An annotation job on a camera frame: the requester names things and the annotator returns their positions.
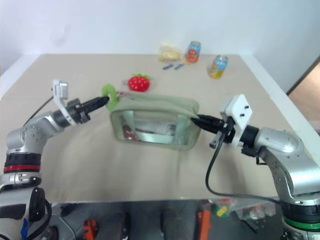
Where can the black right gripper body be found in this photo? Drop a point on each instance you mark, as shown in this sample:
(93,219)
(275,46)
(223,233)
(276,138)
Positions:
(223,130)

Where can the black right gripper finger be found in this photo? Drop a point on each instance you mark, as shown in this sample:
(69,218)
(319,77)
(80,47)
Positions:
(207,128)
(211,118)

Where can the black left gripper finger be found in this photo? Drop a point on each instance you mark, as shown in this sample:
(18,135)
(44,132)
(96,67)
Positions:
(98,100)
(96,106)

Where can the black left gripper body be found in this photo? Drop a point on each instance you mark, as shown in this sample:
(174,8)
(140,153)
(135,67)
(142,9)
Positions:
(76,110)

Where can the green pouch with clear window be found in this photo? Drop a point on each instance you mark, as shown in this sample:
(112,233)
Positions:
(155,120)

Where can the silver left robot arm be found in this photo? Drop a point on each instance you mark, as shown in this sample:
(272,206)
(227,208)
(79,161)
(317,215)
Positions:
(32,132)

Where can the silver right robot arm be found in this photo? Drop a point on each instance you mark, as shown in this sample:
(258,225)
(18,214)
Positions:
(282,142)

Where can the red strawberry plush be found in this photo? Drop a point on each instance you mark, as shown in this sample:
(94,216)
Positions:
(138,83)

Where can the yellow blue drink can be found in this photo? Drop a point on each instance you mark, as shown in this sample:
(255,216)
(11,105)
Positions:
(218,67)

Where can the small blue clip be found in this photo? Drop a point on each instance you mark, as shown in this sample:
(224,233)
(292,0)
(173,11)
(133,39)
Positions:
(179,66)
(167,66)

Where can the red printed drink can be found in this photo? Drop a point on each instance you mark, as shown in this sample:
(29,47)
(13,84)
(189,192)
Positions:
(193,52)

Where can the yellow snack bag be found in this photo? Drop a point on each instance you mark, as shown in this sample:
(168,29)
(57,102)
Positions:
(170,53)

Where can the clear bag of colourful items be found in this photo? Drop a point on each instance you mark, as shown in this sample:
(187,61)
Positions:
(240,208)

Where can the orange tool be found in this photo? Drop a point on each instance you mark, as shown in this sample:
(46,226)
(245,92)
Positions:
(205,225)
(90,228)

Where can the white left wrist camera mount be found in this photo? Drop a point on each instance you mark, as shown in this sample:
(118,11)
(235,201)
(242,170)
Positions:
(61,91)

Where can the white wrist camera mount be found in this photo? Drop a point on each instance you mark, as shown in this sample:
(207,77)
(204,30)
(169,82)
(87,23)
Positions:
(61,91)
(240,110)

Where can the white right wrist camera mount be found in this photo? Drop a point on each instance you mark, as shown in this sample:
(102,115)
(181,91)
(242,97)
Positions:
(240,110)

